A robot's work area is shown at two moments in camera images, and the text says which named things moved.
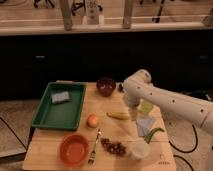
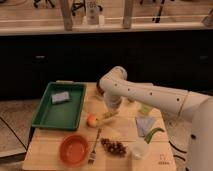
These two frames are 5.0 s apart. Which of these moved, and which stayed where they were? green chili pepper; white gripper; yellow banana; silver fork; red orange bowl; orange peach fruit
Moved: yellow banana; white gripper
Stayed: red orange bowl; green chili pepper; orange peach fruit; silver fork
